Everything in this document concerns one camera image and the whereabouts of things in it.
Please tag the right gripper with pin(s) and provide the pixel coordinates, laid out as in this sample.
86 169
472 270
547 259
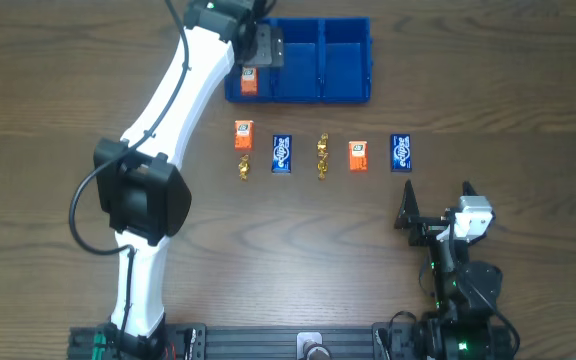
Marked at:
425 231

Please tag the blue candy pack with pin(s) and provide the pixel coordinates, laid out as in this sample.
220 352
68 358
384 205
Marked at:
281 154
400 153

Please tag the orange candy box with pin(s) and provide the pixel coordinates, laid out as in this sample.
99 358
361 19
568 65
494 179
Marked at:
358 157
249 85
243 137

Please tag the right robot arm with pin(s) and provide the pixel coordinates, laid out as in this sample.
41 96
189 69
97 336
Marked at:
460 295

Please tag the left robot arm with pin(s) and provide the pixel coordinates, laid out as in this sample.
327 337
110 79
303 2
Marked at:
168 125

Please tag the blue tray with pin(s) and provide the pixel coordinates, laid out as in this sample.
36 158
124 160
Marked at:
343 65

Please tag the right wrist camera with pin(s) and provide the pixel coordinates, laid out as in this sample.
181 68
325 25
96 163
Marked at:
473 217

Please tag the mounting rail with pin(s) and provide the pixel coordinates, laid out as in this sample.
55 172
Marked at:
268 342

